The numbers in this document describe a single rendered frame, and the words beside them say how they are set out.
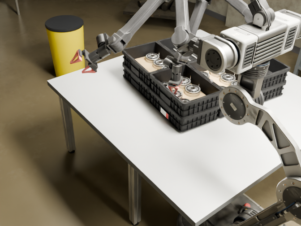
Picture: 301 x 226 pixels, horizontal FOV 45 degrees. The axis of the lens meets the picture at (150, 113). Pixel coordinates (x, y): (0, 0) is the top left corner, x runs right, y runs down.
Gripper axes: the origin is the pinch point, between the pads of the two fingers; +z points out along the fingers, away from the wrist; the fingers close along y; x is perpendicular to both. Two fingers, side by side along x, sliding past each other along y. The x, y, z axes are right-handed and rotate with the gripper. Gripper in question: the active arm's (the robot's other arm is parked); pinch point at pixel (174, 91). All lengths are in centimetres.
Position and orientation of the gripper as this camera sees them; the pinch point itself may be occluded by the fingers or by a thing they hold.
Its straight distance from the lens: 233.5
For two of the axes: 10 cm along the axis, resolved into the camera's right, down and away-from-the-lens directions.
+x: 9.4, 2.3, -2.6
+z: -0.3, 8.0, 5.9
